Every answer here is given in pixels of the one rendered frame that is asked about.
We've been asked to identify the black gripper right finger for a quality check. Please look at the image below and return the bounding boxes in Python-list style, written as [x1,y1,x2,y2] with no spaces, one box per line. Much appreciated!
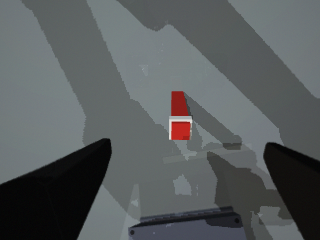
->
[263,142,320,240]

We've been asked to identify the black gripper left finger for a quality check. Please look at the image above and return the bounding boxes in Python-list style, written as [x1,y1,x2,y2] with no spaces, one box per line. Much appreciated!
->
[0,138,112,240]

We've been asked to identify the red square peg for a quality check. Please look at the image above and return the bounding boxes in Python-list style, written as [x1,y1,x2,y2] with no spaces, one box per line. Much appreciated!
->
[169,91,192,140]

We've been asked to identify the grey sloped panel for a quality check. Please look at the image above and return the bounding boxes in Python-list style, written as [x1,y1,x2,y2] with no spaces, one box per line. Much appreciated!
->
[128,206,247,240]

